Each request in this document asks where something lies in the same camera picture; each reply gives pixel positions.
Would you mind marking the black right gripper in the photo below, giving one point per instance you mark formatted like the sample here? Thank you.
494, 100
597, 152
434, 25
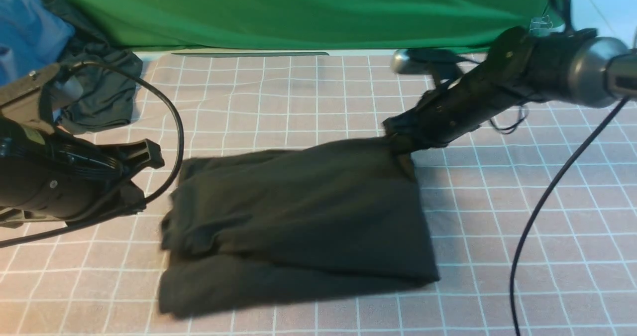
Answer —
415, 129

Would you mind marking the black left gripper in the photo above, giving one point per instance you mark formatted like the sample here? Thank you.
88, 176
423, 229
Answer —
94, 180

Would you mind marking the dark gray long-sleeve top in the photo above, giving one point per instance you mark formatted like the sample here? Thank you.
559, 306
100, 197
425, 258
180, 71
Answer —
339, 220

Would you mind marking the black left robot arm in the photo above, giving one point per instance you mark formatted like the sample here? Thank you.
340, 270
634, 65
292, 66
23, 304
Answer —
25, 173

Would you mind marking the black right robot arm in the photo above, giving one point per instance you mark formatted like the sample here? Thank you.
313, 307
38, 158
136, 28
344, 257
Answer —
579, 68

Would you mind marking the dark gray crumpled cloth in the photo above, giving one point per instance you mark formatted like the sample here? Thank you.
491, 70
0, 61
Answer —
107, 99

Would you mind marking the blue cloth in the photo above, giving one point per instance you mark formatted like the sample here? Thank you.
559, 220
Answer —
31, 38

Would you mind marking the green backdrop cloth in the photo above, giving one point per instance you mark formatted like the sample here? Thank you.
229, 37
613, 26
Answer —
162, 25

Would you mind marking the metal binder clip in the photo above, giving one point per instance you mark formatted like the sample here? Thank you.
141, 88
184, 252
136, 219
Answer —
541, 26

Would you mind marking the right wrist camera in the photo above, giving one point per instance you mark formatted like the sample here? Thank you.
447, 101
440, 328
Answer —
441, 64

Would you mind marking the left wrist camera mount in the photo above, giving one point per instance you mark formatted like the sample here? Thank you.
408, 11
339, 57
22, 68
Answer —
33, 99

